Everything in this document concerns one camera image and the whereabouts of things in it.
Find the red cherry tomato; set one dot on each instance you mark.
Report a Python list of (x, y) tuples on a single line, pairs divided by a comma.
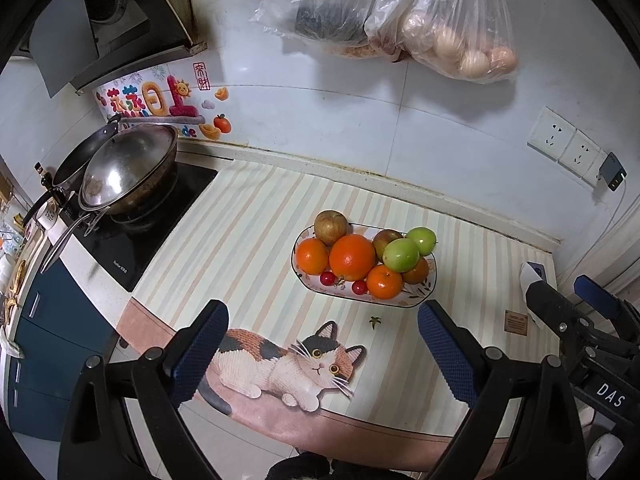
[(327, 278), (359, 287)]

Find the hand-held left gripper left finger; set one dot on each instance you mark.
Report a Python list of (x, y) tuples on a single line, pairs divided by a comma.
[(200, 350)]

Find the dark sauce bottle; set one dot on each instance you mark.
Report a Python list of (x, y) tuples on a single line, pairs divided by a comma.
[(44, 176)]

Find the white fuzzy slipper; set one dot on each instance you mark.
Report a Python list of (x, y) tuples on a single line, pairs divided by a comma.
[(606, 452)]

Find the striped cat print mat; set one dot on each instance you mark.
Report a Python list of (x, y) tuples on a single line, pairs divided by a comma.
[(240, 240)]

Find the clear bag of eggs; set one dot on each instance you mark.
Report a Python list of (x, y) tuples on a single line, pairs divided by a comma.
[(450, 35)]

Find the brownish red apple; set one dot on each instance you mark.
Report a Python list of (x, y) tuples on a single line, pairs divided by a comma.
[(330, 225)]

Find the dark wok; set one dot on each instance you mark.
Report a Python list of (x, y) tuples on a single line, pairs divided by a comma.
[(150, 185)]

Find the green apple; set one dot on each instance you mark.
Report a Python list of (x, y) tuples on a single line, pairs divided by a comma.
[(422, 239), (400, 255)]

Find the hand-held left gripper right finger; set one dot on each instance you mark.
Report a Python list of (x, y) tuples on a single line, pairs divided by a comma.
[(447, 350)]

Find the colourful wall sticker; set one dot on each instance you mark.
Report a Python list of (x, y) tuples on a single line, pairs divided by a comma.
[(150, 102)]

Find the small green fruit stem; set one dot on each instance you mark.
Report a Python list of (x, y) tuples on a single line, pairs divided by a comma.
[(374, 322)]

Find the brown mat label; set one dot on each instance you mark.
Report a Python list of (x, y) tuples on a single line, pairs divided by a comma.
[(516, 321)]

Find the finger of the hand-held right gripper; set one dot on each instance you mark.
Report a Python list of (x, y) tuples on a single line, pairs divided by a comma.
[(597, 294), (547, 302)]

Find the grey plug-in charger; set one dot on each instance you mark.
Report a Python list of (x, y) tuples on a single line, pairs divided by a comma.
[(612, 171)]

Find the steel wok lid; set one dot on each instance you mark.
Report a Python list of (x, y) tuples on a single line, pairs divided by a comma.
[(125, 165)]

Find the blue kitchen cabinet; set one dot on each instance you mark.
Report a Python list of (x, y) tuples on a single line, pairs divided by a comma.
[(45, 325)]

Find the clear bag of dark goods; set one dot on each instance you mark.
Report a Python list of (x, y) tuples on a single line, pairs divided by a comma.
[(325, 15)]

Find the white mug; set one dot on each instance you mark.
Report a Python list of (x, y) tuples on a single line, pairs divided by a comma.
[(50, 214)]

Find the small orange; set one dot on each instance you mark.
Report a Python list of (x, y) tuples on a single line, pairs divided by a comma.
[(419, 272), (384, 281)]

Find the dark frying pan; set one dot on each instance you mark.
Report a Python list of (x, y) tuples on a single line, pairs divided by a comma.
[(80, 152)]

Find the white packet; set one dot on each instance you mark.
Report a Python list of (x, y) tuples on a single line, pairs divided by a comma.
[(531, 272)]

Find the red yellow apple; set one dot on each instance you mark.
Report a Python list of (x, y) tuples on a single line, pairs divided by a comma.
[(385, 239)]

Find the floral ceramic plate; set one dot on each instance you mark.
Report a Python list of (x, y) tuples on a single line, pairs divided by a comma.
[(341, 288)]

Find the steel range hood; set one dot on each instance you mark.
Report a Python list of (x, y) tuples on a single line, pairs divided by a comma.
[(125, 25)]

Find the medium orange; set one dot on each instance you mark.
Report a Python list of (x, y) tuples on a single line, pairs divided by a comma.
[(311, 256)]

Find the black induction cooktop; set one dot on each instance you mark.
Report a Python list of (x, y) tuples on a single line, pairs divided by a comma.
[(145, 220)]

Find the large orange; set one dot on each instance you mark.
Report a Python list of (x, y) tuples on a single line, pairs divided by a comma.
[(351, 256)]

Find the white wall socket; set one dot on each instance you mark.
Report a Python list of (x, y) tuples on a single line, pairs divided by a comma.
[(580, 154), (550, 130)]

